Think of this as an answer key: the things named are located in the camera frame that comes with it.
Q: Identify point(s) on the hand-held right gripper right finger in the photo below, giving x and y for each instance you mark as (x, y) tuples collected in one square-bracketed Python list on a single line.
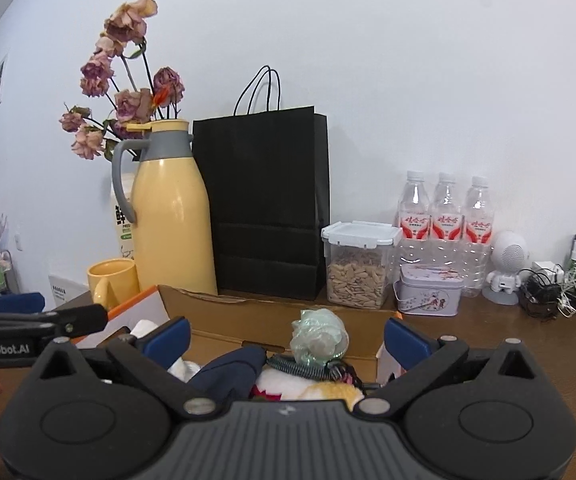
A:
[(405, 340)]

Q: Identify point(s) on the white milk carton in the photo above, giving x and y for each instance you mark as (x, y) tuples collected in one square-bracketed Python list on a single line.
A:
[(125, 225)]

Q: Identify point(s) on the white robot speaker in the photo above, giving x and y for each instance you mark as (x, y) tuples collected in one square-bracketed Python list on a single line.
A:
[(508, 260)]

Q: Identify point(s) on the yellow mug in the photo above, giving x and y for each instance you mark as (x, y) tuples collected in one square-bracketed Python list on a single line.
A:
[(115, 282)]

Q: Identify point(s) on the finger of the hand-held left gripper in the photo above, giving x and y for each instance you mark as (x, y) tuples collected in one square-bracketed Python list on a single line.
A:
[(42, 325), (17, 302)]

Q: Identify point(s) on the white card on wall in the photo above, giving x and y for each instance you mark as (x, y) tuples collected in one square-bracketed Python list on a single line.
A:
[(67, 290)]

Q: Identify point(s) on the navy blue pouch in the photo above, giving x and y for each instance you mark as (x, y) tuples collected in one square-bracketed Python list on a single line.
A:
[(227, 370)]

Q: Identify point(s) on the orange printed cardboard box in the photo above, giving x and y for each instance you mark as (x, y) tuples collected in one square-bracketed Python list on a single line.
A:
[(248, 317)]

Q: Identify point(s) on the white wall socket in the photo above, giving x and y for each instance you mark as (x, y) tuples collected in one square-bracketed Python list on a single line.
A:
[(17, 242)]

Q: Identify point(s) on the clear water bottle red label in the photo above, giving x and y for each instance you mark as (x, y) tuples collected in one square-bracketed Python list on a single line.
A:
[(446, 210), (479, 215), (413, 210)]

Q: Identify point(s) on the dried pink rose bouquet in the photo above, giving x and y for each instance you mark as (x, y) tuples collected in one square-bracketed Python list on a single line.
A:
[(127, 100)]

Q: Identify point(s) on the white charger plug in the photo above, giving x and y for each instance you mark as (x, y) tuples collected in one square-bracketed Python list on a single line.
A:
[(548, 271)]

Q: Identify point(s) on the clear seed container white lid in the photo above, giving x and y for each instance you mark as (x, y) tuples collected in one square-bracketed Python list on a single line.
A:
[(358, 275)]

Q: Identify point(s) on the white face mask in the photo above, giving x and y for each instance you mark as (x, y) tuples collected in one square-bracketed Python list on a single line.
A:
[(182, 367)]

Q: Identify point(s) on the yellow thermos jug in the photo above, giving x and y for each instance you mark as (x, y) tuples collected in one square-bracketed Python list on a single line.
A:
[(172, 220)]

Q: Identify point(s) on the printed tin box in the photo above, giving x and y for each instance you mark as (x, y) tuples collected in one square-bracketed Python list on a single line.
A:
[(428, 292)]

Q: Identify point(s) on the black paper bag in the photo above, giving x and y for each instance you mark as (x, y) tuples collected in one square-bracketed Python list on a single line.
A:
[(263, 185)]

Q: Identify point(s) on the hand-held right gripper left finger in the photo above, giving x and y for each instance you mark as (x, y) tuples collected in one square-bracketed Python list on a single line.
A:
[(167, 342)]

